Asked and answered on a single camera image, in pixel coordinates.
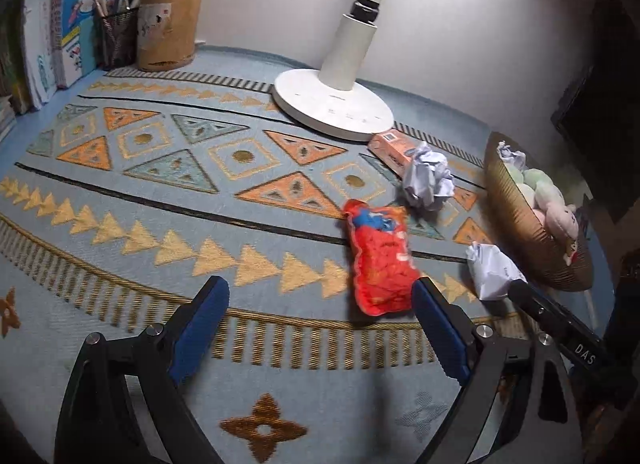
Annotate crumpled paper in bowl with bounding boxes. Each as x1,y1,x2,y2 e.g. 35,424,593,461
497,141,526,171

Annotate orange snack packet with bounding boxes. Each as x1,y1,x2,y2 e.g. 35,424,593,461
343,199,420,317

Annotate large crumpled paper centre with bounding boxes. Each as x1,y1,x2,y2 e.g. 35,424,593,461
402,142,456,211

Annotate orange small box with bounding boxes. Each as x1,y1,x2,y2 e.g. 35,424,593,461
368,129,418,178

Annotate white chicken plush toy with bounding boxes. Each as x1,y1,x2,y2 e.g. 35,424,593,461
546,202,579,267

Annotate upright green books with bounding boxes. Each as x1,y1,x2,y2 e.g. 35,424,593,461
1,16,32,115

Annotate stack of green books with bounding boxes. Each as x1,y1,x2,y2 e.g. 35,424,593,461
0,95,16,141

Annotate white desk lamp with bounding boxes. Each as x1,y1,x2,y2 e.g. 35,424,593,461
271,0,394,143

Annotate three-ball dango plush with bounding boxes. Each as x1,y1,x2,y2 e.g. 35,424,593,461
506,164,566,224

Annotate blue workbook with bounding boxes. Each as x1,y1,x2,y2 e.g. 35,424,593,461
51,0,111,89

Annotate black mesh pen cup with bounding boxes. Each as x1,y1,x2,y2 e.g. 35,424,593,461
96,8,138,70

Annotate bamboo pen holder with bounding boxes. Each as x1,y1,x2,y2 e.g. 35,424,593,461
137,0,202,72

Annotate black monitor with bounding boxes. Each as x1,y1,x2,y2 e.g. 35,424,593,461
551,0,639,222

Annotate white paper book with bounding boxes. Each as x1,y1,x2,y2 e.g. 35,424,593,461
21,0,58,109

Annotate patterned blue woven mat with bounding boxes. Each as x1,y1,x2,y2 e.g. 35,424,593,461
0,45,615,464

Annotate amber ribbed glass bowl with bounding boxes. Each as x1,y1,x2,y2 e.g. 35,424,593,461
484,131,593,291

